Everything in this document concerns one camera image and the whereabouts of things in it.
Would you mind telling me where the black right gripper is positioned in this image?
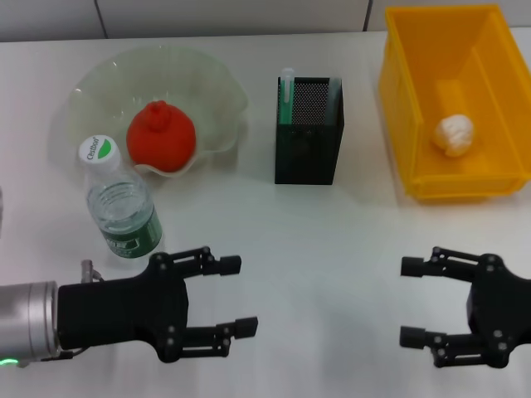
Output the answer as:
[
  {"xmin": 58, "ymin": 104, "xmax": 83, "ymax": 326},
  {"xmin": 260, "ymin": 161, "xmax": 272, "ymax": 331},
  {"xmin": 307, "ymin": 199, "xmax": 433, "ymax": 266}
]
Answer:
[{"xmin": 399, "ymin": 246, "xmax": 531, "ymax": 370}]

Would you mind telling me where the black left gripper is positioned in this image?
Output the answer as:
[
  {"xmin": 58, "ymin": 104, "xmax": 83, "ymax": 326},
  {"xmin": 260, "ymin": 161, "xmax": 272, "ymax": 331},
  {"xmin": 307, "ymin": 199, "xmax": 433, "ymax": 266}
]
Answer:
[{"xmin": 56, "ymin": 246, "xmax": 259, "ymax": 365}]

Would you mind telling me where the clear water bottle green label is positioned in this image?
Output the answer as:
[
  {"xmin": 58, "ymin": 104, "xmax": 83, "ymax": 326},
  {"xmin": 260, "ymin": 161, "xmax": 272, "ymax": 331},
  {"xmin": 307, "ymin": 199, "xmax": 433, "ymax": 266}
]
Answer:
[{"xmin": 76, "ymin": 135, "xmax": 163, "ymax": 260}]

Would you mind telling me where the white paper ball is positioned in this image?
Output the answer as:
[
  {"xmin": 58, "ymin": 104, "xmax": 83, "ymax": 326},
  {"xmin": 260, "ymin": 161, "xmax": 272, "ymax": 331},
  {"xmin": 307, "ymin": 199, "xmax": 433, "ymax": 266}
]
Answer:
[{"xmin": 431, "ymin": 114, "xmax": 475, "ymax": 158}]

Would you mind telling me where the red-orange bumpy orange fruit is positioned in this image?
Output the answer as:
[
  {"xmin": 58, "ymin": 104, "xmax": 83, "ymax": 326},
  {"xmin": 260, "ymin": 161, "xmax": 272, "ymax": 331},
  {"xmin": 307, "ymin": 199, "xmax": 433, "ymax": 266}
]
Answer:
[{"xmin": 125, "ymin": 99, "xmax": 197, "ymax": 173}]

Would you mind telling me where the mint green pen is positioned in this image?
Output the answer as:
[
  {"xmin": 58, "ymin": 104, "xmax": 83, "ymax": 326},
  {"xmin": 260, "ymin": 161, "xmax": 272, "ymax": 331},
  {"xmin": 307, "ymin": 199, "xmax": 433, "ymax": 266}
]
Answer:
[{"xmin": 278, "ymin": 67, "xmax": 295, "ymax": 125}]

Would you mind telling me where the black mesh pen holder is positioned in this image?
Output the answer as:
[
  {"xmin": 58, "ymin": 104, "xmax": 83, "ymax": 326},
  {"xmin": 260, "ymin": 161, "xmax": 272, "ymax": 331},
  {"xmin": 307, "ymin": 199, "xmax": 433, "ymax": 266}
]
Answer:
[{"xmin": 274, "ymin": 76, "xmax": 345, "ymax": 186}]

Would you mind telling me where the translucent wavy glass fruit plate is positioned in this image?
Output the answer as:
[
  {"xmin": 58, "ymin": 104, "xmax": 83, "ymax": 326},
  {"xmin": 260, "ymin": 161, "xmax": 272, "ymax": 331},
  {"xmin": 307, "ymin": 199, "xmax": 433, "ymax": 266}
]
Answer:
[{"xmin": 61, "ymin": 45, "xmax": 250, "ymax": 177}]

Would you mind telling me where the yellow plastic storage bin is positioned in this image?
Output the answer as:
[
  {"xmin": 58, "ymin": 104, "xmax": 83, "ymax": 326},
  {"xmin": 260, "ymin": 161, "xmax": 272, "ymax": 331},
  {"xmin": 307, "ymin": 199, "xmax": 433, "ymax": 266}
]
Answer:
[{"xmin": 378, "ymin": 3, "xmax": 531, "ymax": 202}]

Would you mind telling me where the left arm cable with plug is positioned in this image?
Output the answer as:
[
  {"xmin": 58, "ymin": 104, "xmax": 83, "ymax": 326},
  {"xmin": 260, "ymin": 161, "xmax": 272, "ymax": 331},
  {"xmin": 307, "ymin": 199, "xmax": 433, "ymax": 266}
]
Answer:
[{"xmin": 80, "ymin": 260, "xmax": 105, "ymax": 285}]

